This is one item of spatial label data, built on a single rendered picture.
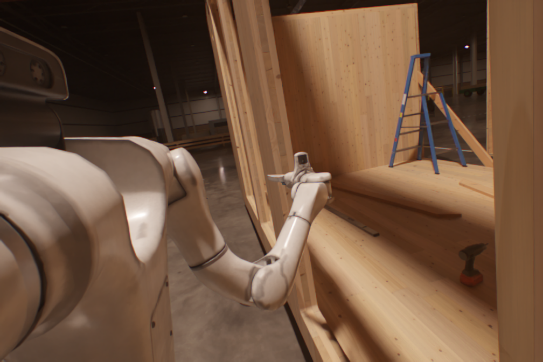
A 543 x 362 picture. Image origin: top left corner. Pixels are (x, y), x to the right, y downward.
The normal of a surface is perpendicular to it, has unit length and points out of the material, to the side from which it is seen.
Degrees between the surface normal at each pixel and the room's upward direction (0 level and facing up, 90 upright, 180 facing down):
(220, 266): 80
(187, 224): 87
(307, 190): 36
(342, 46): 90
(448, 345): 0
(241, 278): 83
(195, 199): 96
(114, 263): 118
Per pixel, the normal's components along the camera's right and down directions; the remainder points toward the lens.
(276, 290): 0.68, -0.13
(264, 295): 0.47, -0.16
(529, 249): -0.96, 0.20
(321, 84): 0.22, 0.18
